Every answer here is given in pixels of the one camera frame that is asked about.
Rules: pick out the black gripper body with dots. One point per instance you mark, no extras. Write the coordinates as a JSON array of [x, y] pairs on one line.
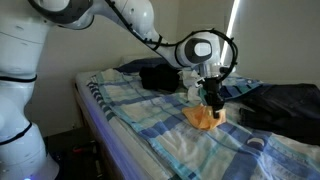
[[212, 87]]

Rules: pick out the yellow towel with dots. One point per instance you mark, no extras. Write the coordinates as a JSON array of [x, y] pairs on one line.
[[200, 116]]

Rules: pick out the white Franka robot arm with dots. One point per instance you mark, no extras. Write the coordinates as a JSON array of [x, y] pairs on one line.
[[20, 100]]

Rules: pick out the white crumpled cloth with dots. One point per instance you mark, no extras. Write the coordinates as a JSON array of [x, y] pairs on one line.
[[190, 78]]

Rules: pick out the teal navy striped cloth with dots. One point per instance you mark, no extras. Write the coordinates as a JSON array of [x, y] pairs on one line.
[[236, 90]]

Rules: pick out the blue plaid bed cover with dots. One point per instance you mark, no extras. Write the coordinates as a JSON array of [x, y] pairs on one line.
[[200, 150]]

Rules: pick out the black folded garment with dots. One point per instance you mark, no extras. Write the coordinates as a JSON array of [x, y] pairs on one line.
[[158, 78]]

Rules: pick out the dark denim trousers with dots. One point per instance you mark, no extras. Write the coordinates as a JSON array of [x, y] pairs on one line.
[[286, 110]]

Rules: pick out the dark blue pillow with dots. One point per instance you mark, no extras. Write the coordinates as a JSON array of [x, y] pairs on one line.
[[143, 63]]

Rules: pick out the wooden bed frame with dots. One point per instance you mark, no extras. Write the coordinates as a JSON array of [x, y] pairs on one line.
[[87, 116]]

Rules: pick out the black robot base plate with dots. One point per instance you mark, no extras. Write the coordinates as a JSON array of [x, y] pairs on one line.
[[73, 163]]

